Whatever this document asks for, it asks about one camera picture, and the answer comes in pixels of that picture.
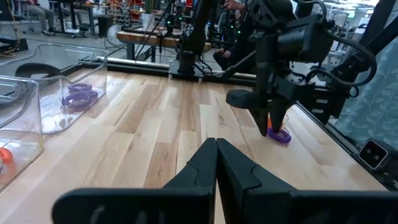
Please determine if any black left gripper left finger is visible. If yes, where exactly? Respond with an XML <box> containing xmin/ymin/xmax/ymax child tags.
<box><xmin>51</xmin><ymin>138</ymin><xmax>218</xmax><ymax>224</ymax></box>

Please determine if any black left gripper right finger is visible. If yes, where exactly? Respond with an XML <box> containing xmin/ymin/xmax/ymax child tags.
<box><xmin>217</xmin><ymin>138</ymin><xmax>398</xmax><ymax>224</ymax></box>

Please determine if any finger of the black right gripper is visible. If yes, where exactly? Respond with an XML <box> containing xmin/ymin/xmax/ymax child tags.
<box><xmin>250</xmin><ymin>108</ymin><xmax>270</xmax><ymax>137</ymax></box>
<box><xmin>269</xmin><ymin>104</ymin><xmax>295</xmax><ymax>133</ymax></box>

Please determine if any orange spring keychain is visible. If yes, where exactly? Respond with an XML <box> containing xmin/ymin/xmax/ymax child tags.
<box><xmin>266</xmin><ymin>116</ymin><xmax>289</xmax><ymax>131</ymax></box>
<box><xmin>0</xmin><ymin>147</ymin><xmax>14</xmax><ymax>165</ymax></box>

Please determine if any purple spring keychain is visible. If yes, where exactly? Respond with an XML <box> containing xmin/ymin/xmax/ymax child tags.
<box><xmin>61</xmin><ymin>90</ymin><xmax>100</xmax><ymax>110</ymax></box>
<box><xmin>67</xmin><ymin>82</ymin><xmax>94</xmax><ymax>93</ymax></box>
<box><xmin>266</xmin><ymin>126</ymin><xmax>292</xmax><ymax>145</ymax></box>

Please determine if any person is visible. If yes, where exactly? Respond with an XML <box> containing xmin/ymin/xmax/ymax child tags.
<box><xmin>213</xmin><ymin>0</ymin><xmax>261</xmax><ymax>73</ymax></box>
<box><xmin>21</xmin><ymin>0</ymin><xmax>58</xmax><ymax>37</ymax></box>

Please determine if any wooden workbench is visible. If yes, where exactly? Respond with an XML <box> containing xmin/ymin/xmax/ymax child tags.
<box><xmin>116</xmin><ymin>29</ymin><xmax>213</xmax><ymax>63</ymax></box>

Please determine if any clear plastic bin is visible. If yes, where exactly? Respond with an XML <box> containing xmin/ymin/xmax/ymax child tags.
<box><xmin>0</xmin><ymin>74</ymin><xmax>44</xmax><ymax>192</ymax></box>
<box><xmin>0</xmin><ymin>39</ymin><xmax>109</xmax><ymax>135</ymax></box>

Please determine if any shelf with red boxes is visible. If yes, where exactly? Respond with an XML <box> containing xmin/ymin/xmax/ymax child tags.
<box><xmin>107</xmin><ymin>0</ymin><xmax>147</xmax><ymax>20</ymax></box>

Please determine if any grey round fan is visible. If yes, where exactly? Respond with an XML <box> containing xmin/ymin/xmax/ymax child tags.
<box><xmin>106</xmin><ymin>24</ymin><xmax>126</xmax><ymax>48</ymax></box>

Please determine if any black waste bin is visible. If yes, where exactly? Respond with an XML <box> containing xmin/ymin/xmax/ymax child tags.
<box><xmin>97</xmin><ymin>15</ymin><xmax>114</xmax><ymax>39</ymax></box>

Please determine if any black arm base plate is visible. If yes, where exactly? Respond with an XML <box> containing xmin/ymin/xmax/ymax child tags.
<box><xmin>167</xmin><ymin>58</ymin><xmax>228</xmax><ymax>79</ymax></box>

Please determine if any black camera box white face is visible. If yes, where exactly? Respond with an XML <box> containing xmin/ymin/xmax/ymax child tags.
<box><xmin>357</xmin><ymin>138</ymin><xmax>389</xmax><ymax>170</ymax></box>

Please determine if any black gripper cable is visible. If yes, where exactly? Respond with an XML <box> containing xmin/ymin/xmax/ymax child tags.
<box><xmin>306</xmin><ymin>26</ymin><xmax>378</xmax><ymax>90</ymax></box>

